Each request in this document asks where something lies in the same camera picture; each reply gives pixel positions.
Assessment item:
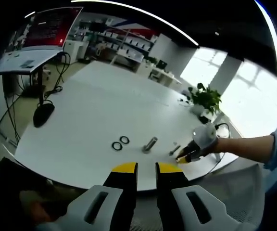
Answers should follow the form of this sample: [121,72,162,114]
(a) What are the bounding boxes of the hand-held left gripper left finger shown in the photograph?
[35,162,139,231]

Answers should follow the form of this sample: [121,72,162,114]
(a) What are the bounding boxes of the thin table cable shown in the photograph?
[214,122,231,140]

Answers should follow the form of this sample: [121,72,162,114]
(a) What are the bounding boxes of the potted green plant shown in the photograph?
[188,83,223,116]

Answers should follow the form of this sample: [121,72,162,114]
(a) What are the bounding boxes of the black desk cable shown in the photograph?
[43,51,71,99]

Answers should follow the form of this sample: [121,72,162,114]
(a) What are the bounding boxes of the white storage shelves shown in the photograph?
[78,19,159,64]

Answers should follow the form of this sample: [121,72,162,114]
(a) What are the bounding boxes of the red screen monitor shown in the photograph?
[23,7,84,48]

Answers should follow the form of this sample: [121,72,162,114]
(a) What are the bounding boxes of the small threaded stud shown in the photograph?
[169,145,181,156]

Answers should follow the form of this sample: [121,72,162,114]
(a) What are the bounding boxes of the ceiling light strip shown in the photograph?
[253,0,277,77]
[71,0,200,46]

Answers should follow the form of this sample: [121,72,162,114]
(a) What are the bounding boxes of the white standing desk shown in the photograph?
[0,45,65,103]

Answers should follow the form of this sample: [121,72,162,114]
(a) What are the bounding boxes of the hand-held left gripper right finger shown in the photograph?
[155,162,246,231]

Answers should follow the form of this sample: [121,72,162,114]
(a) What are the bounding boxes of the grey mesh chair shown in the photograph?
[128,166,266,231]

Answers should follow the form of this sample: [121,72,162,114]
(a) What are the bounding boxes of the large threaded stud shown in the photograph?
[142,136,158,154]

